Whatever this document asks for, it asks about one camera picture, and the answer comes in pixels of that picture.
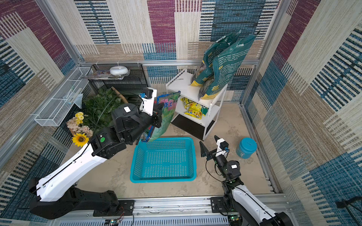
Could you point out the teal round canister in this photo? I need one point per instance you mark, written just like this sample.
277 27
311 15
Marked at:
246 148

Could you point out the sunflower bouquet in pot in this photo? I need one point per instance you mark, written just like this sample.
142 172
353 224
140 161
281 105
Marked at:
80 131

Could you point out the colourful flower soil bag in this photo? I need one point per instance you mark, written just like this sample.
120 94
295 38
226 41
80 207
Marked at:
170 102

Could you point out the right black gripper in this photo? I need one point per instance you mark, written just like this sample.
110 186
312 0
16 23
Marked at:
212 153

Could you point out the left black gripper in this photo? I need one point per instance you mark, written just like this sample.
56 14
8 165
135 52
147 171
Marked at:
155 115

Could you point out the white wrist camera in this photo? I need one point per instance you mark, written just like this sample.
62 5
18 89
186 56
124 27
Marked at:
147 96
223 145

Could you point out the white three-tier shelf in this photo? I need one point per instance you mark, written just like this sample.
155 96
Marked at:
198 128

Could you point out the magazine on black shelf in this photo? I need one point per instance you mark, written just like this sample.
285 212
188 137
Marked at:
102 75

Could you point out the green leafy plant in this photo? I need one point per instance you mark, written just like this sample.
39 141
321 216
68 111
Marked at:
98 109

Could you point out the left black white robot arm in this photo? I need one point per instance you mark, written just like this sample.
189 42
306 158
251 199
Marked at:
56 194

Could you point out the wooden plant stand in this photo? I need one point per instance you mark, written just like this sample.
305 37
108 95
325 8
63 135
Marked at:
120 94

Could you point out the black wire shelf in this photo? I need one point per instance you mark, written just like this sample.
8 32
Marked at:
130 86

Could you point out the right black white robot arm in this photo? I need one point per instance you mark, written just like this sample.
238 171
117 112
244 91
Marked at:
236 196

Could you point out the teal plastic basket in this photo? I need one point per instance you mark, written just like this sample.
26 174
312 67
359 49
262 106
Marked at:
167 159

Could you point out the aluminium front rail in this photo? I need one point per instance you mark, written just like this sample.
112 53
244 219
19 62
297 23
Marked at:
167 211

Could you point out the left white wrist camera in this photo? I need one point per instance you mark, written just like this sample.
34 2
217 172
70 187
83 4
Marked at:
147 96

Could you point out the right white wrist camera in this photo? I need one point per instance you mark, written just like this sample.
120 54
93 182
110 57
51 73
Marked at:
223 145

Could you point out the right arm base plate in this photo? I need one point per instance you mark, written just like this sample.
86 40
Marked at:
219 204

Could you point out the green soil bag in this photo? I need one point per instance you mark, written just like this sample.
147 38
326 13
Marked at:
225 65
205 71

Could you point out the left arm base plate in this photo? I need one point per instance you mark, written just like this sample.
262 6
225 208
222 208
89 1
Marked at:
124 208

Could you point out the black tripod at edge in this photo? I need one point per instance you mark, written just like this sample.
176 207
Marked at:
352 206

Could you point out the white wire wall basket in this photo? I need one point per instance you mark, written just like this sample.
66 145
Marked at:
57 108

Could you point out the white round device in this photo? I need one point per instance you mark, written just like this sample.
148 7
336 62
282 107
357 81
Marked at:
119 71

